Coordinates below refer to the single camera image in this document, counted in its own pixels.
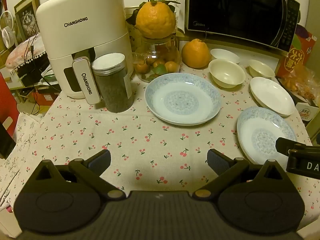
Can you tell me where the large leafy orange citrus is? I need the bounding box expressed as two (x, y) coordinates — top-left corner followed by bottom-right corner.
(126, 0), (181, 39)

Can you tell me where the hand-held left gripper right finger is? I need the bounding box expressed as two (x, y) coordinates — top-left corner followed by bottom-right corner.
(192, 148), (283, 201)

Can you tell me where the pale yellow package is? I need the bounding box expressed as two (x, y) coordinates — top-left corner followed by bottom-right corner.
(124, 6), (143, 53)

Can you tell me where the orange citrus fruit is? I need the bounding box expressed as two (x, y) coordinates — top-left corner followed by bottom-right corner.
(181, 39), (210, 68)

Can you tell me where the small cream bowl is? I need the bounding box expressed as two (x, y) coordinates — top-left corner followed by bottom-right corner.
(248, 59), (276, 79)

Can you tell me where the large cream bowl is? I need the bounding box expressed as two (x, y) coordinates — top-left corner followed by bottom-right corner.
(208, 59), (246, 89)

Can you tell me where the cherry print tablecloth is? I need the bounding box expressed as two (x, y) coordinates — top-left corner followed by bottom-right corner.
(0, 36), (316, 215)

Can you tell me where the clear jar of dark tea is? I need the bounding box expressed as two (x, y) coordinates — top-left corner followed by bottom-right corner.
(91, 52), (134, 113)

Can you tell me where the black cable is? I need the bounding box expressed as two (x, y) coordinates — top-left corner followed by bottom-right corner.
(24, 30), (42, 114)

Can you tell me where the small white labelled box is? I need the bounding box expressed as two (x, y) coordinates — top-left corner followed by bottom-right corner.
(295, 102), (317, 127)

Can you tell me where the red cardboard box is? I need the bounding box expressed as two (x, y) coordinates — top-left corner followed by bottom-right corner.
(37, 92), (61, 107)

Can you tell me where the white plate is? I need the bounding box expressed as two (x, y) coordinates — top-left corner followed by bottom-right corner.
(250, 77), (296, 117)

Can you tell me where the red printed carton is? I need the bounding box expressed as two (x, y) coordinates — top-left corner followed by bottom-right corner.
(275, 24), (316, 80)

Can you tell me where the glass jar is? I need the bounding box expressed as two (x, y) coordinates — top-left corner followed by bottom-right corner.
(132, 34), (181, 83)

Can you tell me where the blue patterned porcelain plate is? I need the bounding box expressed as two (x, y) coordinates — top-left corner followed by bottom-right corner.
(145, 73), (222, 126)
(237, 106), (298, 166)

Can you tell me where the red cabinet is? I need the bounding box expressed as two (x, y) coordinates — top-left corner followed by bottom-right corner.
(0, 72), (20, 132)

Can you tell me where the white plastic bag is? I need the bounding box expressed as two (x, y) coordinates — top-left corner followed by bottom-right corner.
(172, 0), (187, 34)

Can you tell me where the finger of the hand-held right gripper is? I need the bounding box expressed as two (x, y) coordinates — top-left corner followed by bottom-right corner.
(275, 137), (298, 156)

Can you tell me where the framed cat picture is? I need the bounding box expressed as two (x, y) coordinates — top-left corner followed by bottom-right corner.
(14, 0), (40, 43)

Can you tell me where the white air fryer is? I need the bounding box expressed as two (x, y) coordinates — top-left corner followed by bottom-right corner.
(36, 0), (134, 105)

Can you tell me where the white bowl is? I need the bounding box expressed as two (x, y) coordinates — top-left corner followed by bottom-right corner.
(210, 48), (240, 64)

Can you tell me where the black microwave oven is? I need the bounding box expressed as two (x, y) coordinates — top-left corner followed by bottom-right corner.
(185, 0), (301, 53)

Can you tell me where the pile of small kumquats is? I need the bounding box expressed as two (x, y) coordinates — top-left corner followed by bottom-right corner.
(136, 57), (179, 82)

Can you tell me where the floral fringed cushion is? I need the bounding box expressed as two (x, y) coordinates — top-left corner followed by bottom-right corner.
(5, 33), (48, 68)

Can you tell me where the small white fan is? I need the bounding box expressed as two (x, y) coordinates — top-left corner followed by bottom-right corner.
(0, 10), (17, 31)
(1, 27), (19, 49)

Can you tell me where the clear bag of snacks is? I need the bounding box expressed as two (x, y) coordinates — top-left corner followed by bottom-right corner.
(279, 66), (320, 103)

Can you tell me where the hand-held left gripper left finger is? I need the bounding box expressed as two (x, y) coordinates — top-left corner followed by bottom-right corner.
(34, 149), (126, 201)

